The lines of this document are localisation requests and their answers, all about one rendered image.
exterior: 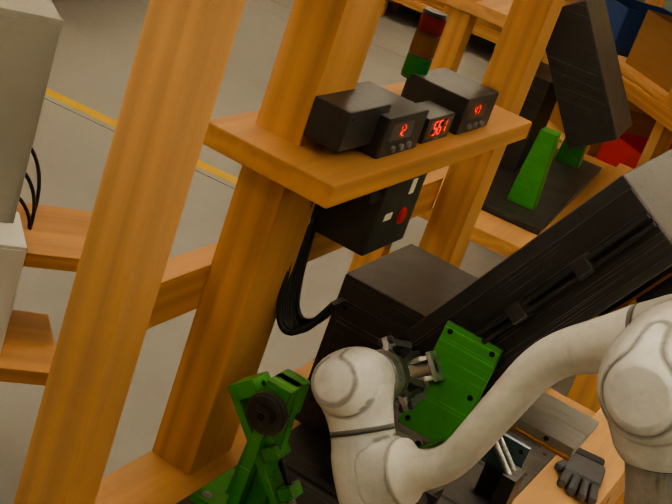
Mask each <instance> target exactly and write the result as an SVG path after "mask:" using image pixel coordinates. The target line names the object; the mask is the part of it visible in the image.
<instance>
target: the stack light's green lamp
mask: <svg viewBox="0 0 672 504"><path fill-rule="evenodd" d="M431 63H432V61H427V60H423V59H420V58H417V57H415V56H413V55H411V54H410V53H409V52H408V53H407V56H406V59H405V62H404V65H403V67H402V70H401V75H402V76H404V77H405V78H407V79H409V78H410V76H411V74H412V73H415V74H419V75H427V74H428V71H429V69H430V66H431Z"/></svg>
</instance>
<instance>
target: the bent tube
mask: <svg viewBox="0 0 672 504"><path fill-rule="evenodd" d="M425 354H426V357H427V360H425V361H422V362H419V363H415V364H412V365H409V366H408V368H409V372H410V376H411V377H412V378H414V379H417V378H420V377H423V376H431V375H432V377H433V380H434V382H437V381H442V380H444V376H443V373H442V370H441V366H440V363H439V360H438V357H437V353H436V351H428V352H425Z"/></svg>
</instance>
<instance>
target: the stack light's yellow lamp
mask: <svg viewBox="0 0 672 504"><path fill-rule="evenodd" d="M439 41H440V39H436V38H431V37H428V36H426V35H423V34H421V33H419V32H418V31H417V30H416V31H415V34H414V37H413V39H412V42H411V45H410V48H409V51H408V52H409V53H410V54H411V55H413V56H415V57H417V58H420V59H423V60H427V61H432V60H433V58H434V55H435V52H436V50H437V47H438V44H439Z"/></svg>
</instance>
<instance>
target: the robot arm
mask: <svg viewBox="0 0 672 504"><path fill-rule="evenodd" d="M378 344H379V345H380V346H381V347H382V349H379V350H373V349H371V348H367V347H359V346H355V347H347V348H343V349H340V350H337V351H335V352H332V353H330V354H329V355H327V356H326V357H324V358H323V359H322V360H321V361H320V362H319V363H318V364H317V366H316V367H315V369H314V371H313V374H312V378H311V388H312V393H313V395H314V398H315V399H316V401H317V403H318V404H319V406H320V407H321V408H322V410H323V413H324V415H325V417H326V420H327V424H328V427H329V432H330V436H331V437H330V439H331V464H332V472H333V478H334V484H335V489H336V493H337V498H338V501H339V504H416V503H417V502H418V501H419V499H420V498H421V496H422V493H423V492H425V491H428V490H431V489H435V488H438V487H441V486H443V485H446V484H448V483H450V482H452V481H454V480H456V479H458V478H459V477H461V476H462V475H463V474H465V473H466V472H467V471H469V470H470V469H471V468H472V467H473V466H474V465H475V464H476V463H477V462H478V461H479V460H480V459H481V458H482V457H483V456H484V455H485V454H486V453H487V452H488V451H489V450H490V449H491V448H492V447H493V446H494V445H495V444H496V442H497V441H498V440H499V439H500V438H501V437H502V436H503V435H504V434H505V433H506V432H507V431H508V430H509V429H510V428H511V426H512V425H513V424H514V423H515V422H516V421H517V420H518V419H519V418H520V417H521V416H522V415H523V414H524V413H525V412H526V411H527V409H528V408H529V407H530V406H531V405H532V404H533V403H534V402H535V401H536V400H537V399H538V398H539V397H540V396H541V395H542V394H543V393H544V392H545V391H546V390H547V389H549V388H550V387H551V386H553V385H554V384H555V383H557V382H559V381H560V380H562V379H565V378H567V377H570V376H574V375H580V374H598V379H597V392H598V399H599V403H600V406H601V409H602V412H603V414H604V416H605V418H606V419H607V422H608V425H609V429H610V433H611V438H612V442H613V445H614V447H615V449H616V450H617V452H618V454H619V455H620V457H621V458H622V459H623V460H624V461H625V480H624V504H672V294H668V295H664V296H661V297H658V298H654V299H651V300H647V301H644V302H640V303H636V304H632V305H629V306H626V307H624V308H621V309H618V310H616V311H613V312H611V313H608V314H605V315H602V316H599V317H596V318H593V319H590V320H587V321H584V322H581V323H578V324H575V325H572V326H569V327H566V328H563V329H561V330H558V331H556V332H554V333H551V334H549V335H547V336H546V337H544V338H542V339H540V340H539V341H537V342H536V343H534V344H533V345H532V346H530V347H529V348H528V349H526V350H525V351H524V352H523V353H522V354H521V355H520V356H519V357H518V358H517V359H516V360H515V361H514V362H513V363H512V364H511V365H510V366H509V367H508V368H507V369H506V371H505V372H504V373H503V374H502V375H501V377H500V378H499V379H498V380H497V381H496V382H495V384H494V385H493V386H492V387H491V389H490V390H489V391H488V392H487V393H486V395H485V396H484V397H483V398H482V399H481V401H480V402H479V403H478V404H477V405H476V407H475V408H474V409H473V410H472V411H471V413H470V414H469V415H468V416H467V417H466V419H465V420H464V421H463V422H462V423H461V425H460V426H459V427H458V428H457V429H456V431H455V432H454V433H453V434H452V435H451V436H450V437H449V438H448V439H447V440H446V441H445V442H444V443H443V444H441V445H440V446H438V447H436V448H433V449H419V448H418V447H417V445H416V444H415V443H414V442H413V441H412V440H410V439H408V438H402V437H400V436H397V435H396V430H395V423H394V411H393V400H394V399H396V400H399V401H398V403H399V407H398V410H399V412H400V413H403V412H406V411H410V410H413V409H414V408H415V405H416V404H417V403H418V402H420V401H422V400H423V399H425V398H427V396H428V395H427V392H426V391H424V388H427V387H429V384H428V382H429V381H432V380H433V377H432V375H431V376H423V377H420V378H417V379H414V378H412V377H411V376H410V372H409V368H408V365H410V364H415V363H419V362H422V361H425V360H427V357H426V356H420V352H419V350H416V351H412V350H411V348H412V343H411V342H410V341H405V340H399V339H395V338H394V337H393V336H392V335H389V336H386V337H383V338H380V339H378ZM394 351H396V352H402V354H403V355H401V356H399V355H397V354H395V352H394ZM407 390H408V391H409V392H411V391H414V394H413V395H411V396H409V397H405V396H406V393H407Z"/></svg>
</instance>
